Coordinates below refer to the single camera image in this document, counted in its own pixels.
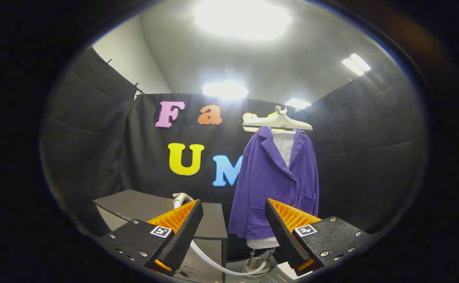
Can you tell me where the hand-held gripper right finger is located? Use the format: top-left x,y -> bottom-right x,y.
264,198 -> 374,276

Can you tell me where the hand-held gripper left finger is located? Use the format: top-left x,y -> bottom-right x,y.
98,198 -> 205,277

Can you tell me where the purple jacket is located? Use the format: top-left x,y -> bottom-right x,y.
228,126 -> 320,240

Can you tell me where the white shirt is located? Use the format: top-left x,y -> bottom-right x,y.
246,129 -> 296,250

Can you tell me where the white clothes hanger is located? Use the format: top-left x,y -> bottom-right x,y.
242,105 -> 313,133

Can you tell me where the white flat box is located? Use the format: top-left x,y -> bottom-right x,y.
277,263 -> 312,280

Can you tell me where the grey metal stand base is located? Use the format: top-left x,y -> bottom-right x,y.
242,248 -> 276,278

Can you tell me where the black backdrop cloth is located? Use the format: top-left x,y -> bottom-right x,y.
41,45 -> 426,252

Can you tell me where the large ceiling light panel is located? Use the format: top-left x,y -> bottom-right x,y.
193,0 -> 293,40

